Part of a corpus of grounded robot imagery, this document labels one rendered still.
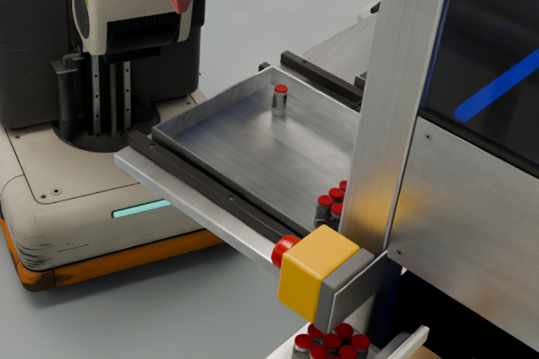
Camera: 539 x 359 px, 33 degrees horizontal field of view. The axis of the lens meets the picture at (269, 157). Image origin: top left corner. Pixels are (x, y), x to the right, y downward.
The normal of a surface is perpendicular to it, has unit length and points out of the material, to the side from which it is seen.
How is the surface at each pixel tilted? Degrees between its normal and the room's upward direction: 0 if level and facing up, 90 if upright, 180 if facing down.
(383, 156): 90
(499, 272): 90
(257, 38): 0
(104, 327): 0
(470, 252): 90
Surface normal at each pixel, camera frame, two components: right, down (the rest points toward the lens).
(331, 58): 0.09, -0.78
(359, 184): -0.66, 0.42
